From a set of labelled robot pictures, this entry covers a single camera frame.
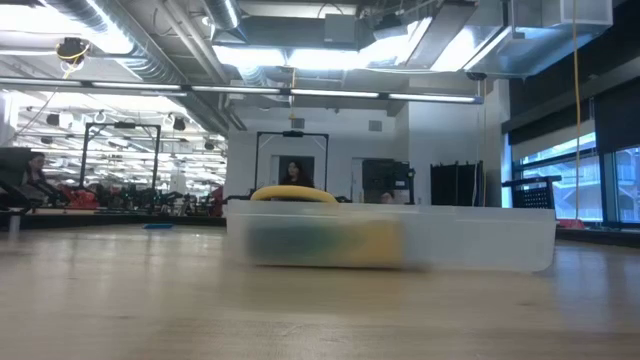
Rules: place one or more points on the yellow green crayon box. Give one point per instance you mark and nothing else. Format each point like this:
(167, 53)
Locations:
(300, 242)

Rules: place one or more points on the blue eraser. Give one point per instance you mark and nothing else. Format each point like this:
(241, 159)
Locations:
(157, 226)

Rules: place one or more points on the person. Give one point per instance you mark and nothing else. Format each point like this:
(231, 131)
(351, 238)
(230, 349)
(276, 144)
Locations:
(35, 167)
(296, 175)
(386, 198)

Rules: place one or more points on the black equipment cabinet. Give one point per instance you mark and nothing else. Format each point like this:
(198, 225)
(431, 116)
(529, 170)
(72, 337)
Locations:
(387, 177)

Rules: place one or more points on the long linear ceiling light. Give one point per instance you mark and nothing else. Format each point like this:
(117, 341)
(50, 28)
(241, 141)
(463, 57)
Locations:
(240, 90)

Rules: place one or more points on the black folding panels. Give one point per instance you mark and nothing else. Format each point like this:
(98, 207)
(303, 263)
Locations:
(455, 185)

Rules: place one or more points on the clear plastic case base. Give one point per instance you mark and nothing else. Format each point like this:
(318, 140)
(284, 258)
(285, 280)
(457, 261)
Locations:
(475, 240)

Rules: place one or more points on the black perforated rack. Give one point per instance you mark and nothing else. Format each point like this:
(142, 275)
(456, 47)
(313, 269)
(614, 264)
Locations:
(532, 195)

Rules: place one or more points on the red equipment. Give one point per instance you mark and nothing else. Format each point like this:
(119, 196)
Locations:
(82, 199)

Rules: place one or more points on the black monitor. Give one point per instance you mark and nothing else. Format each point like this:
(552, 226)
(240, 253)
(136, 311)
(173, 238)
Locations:
(12, 175)

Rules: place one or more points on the black robot station frame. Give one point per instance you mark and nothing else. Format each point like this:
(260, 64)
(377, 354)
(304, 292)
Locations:
(120, 125)
(292, 133)

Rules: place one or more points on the silver ventilation duct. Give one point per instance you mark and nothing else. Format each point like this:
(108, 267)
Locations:
(525, 35)

